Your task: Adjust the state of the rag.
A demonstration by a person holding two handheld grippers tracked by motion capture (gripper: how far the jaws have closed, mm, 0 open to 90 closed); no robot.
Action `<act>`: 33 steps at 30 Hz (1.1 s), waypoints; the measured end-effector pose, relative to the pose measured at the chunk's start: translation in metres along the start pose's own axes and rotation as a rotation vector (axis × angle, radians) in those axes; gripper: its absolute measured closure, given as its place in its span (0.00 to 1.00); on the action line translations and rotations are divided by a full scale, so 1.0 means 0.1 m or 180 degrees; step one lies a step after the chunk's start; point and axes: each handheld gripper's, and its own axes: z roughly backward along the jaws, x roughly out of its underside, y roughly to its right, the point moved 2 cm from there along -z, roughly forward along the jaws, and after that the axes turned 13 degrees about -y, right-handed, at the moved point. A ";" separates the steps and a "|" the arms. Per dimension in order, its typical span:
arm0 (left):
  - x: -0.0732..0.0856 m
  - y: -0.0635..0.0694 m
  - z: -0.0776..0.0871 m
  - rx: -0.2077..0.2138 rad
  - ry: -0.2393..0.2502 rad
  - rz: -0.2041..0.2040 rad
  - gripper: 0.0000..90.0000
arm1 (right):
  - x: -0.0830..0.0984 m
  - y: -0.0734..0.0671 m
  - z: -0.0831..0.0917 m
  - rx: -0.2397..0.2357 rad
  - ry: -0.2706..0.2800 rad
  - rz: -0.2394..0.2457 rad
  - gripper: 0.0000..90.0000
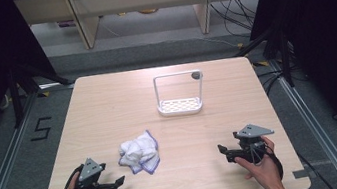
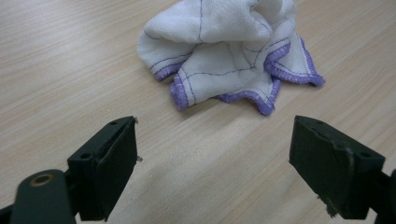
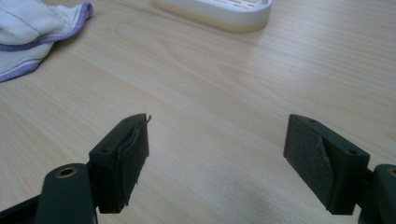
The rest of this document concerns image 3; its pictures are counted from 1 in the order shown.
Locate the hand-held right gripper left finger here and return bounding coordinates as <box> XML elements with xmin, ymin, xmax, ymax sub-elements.
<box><xmin>88</xmin><ymin>113</ymin><xmax>152</xmax><ymax>215</ymax></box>

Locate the white cloth with purple edge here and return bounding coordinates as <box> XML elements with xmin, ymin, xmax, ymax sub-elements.
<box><xmin>0</xmin><ymin>0</ymin><xmax>94</xmax><ymax>83</ymax></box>

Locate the white plastic rack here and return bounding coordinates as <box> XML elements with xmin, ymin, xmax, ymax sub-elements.
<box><xmin>153</xmin><ymin>0</ymin><xmax>274</xmax><ymax>34</ymax></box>

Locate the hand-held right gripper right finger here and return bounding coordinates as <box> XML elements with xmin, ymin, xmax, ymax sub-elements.
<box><xmin>283</xmin><ymin>113</ymin><xmax>372</xmax><ymax>216</ymax></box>

